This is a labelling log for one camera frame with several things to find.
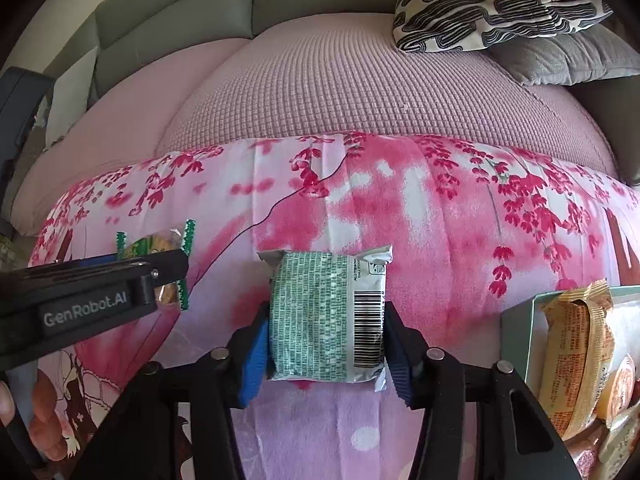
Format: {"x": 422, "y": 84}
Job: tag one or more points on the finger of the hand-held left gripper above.
{"x": 100, "y": 258}
{"x": 170, "y": 265}

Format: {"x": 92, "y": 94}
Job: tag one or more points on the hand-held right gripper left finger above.
{"x": 255, "y": 360}

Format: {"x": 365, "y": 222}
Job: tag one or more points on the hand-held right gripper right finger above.
{"x": 397, "y": 360}

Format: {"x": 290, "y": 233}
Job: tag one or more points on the green-edged cracker packet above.
{"x": 155, "y": 245}

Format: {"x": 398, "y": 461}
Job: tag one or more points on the silver-green snack packet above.
{"x": 320, "y": 320}

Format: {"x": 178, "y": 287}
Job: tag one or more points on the teal cardboard box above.
{"x": 522, "y": 340}

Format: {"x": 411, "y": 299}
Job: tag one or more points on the beige orange-print snack packet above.
{"x": 575, "y": 350}

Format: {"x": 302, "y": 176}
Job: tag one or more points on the person's left hand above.
{"x": 47, "y": 410}

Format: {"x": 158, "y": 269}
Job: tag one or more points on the pink printed blanket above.
{"x": 400, "y": 210}

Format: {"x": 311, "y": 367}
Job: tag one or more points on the white cushion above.
{"x": 72, "y": 100}

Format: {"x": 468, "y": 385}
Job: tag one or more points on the round orange snack packet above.
{"x": 617, "y": 385}

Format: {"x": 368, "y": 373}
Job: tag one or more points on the pink waffle sofa cover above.
{"x": 350, "y": 85}

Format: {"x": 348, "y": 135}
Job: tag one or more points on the grey-green sofa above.
{"x": 175, "y": 10}

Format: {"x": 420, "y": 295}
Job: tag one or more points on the grey pillow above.
{"x": 575, "y": 57}

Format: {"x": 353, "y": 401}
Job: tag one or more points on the black and white patterned pillow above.
{"x": 500, "y": 0}

